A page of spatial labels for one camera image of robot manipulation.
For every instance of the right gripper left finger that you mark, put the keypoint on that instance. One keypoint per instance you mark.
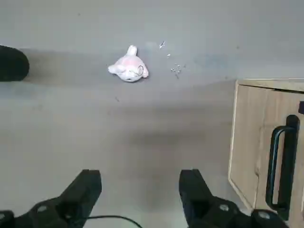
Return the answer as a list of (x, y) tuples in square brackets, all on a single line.
[(78, 190)]

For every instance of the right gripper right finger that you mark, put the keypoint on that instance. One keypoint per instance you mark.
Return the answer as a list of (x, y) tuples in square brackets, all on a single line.
[(197, 197)]

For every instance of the light wooden box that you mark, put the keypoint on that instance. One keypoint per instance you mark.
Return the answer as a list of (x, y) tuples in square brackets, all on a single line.
[(249, 142)]

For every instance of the small silver metal scraps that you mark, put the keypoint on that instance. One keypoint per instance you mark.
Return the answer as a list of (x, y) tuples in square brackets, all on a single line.
[(174, 69)]

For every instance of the red tulips in black pot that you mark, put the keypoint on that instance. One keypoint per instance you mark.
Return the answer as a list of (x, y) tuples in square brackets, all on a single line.
[(12, 64)]

